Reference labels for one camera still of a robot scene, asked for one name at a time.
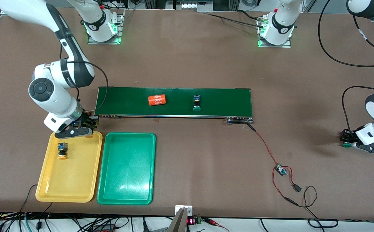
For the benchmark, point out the green plastic tray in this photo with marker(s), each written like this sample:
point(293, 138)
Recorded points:
point(126, 169)

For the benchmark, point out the green conveyor belt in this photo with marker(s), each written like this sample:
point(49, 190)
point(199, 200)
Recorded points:
point(225, 103)

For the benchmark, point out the green push button switch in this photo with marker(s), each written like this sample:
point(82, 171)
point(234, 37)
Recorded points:
point(197, 103)
point(346, 145)

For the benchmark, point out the red clip lead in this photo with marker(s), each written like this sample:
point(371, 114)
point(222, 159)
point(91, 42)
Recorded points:
point(216, 223)

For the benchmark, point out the red digit display module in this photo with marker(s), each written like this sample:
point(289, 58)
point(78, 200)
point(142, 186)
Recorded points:
point(191, 221)

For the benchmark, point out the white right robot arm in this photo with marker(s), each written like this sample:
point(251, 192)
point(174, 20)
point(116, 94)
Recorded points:
point(48, 93)

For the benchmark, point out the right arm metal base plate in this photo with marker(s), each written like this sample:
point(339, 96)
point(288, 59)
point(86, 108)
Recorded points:
point(120, 29)

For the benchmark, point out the small speed controller board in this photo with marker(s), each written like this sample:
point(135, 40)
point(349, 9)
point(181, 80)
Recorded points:
point(280, 169)

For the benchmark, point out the yellow plastic tray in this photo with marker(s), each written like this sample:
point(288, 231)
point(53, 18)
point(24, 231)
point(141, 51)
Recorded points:
point(77, 174)

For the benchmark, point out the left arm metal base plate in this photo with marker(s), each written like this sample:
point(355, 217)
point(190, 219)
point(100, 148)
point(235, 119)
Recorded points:
point(285, 46)

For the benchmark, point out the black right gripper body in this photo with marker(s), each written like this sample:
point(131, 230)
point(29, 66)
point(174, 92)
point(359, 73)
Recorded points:
point(86, 120)

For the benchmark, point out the orange 4680 battery cylinder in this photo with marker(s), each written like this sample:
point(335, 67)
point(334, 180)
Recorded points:
point(157, 100)

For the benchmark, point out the grey metal camera mount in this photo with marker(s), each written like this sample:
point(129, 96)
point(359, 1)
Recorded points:
point(183, 219)

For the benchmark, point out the white lit box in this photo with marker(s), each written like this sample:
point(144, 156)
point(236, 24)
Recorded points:
point(193, 5)

